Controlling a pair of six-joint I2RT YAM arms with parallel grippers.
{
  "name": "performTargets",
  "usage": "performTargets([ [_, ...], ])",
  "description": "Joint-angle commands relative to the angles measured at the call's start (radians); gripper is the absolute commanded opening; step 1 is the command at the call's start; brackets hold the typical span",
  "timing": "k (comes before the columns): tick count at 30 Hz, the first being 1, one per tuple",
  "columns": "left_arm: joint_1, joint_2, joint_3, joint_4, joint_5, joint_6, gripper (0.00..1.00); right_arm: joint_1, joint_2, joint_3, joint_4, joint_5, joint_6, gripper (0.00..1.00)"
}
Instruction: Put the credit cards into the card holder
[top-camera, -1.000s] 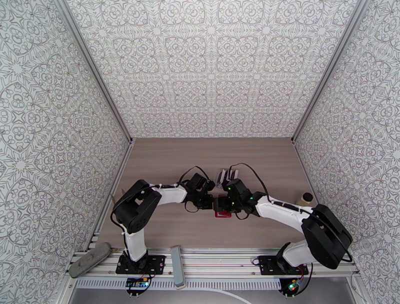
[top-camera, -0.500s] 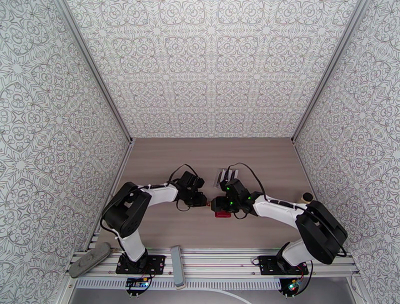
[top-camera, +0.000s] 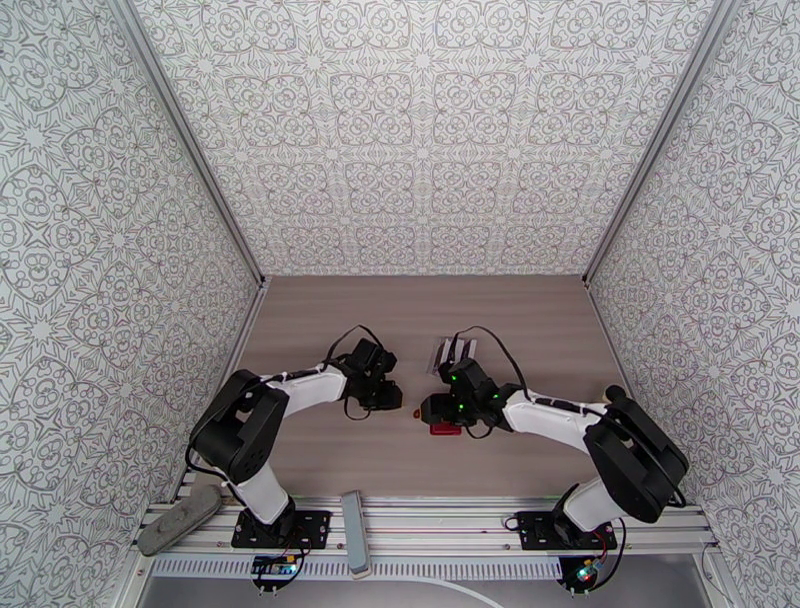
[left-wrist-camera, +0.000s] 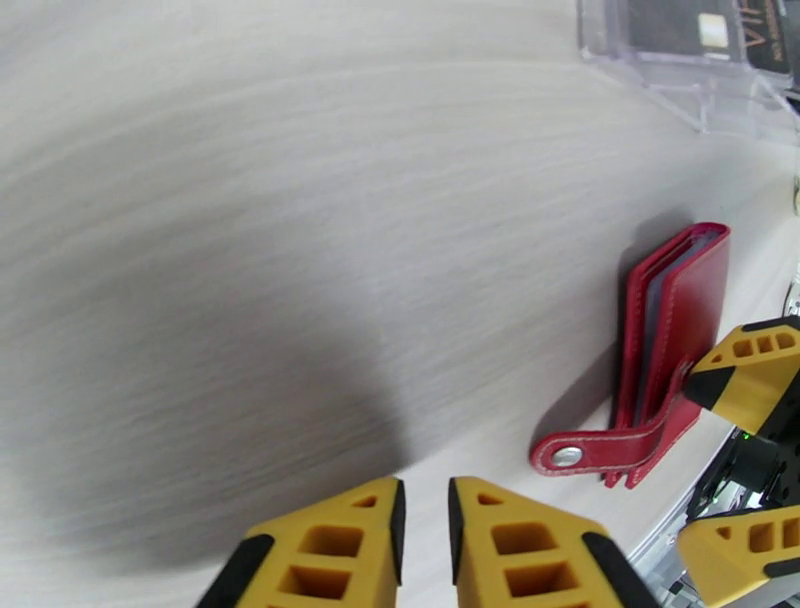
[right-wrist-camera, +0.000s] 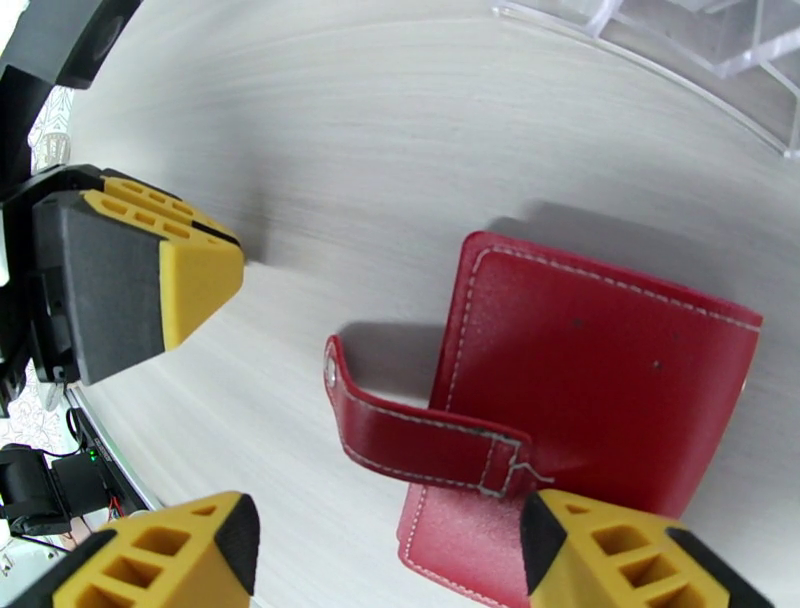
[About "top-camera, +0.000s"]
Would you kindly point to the red leather card holder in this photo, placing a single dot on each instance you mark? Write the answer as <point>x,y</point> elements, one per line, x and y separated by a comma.
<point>447,430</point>

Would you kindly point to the fanned stack of cards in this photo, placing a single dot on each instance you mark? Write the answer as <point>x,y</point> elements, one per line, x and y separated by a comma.
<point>437,356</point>

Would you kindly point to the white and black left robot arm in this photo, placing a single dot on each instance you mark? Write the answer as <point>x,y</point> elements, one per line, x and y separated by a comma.
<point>237,431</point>

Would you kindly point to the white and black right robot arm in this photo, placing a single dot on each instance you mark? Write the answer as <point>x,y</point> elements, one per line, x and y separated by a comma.
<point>637,462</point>

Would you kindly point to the grey upright bar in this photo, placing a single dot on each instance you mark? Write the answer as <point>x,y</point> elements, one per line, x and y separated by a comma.
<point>355,531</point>

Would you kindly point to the white slotted vent strip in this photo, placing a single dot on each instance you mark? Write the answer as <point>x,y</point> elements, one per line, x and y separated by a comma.
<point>437,569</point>

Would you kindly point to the small circuit board green light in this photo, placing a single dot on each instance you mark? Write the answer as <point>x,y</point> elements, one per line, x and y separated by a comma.
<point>586,572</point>

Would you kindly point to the small circuit board blue parts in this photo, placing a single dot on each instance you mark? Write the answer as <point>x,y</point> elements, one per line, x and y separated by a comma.
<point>272,567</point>

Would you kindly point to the grey flat stone-like slab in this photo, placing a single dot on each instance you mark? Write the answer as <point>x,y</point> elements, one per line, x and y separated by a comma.
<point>178,522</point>

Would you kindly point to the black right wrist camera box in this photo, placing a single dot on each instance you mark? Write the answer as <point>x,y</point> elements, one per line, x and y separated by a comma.
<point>462,374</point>

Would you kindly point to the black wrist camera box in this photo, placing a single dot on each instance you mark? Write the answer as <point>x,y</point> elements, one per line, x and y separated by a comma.
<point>462,374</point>
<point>374,359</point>

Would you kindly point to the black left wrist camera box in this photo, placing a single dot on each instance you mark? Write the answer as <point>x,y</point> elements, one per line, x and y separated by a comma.
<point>374,359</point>

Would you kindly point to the aluminium mounting rail frame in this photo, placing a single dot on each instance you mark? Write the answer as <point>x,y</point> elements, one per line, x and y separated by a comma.
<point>437,522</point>

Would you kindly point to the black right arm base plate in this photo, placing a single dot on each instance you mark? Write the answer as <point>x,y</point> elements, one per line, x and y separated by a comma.
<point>534,531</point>

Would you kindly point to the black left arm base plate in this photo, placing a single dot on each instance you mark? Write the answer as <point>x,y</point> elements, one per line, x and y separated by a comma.
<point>312,528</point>

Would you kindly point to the aluminium table side rail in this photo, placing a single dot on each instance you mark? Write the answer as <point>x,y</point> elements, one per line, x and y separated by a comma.
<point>592,297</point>
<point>257,300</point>

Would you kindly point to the aluminium corner post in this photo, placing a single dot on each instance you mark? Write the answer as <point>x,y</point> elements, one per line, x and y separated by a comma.
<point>664,125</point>
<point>182,125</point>

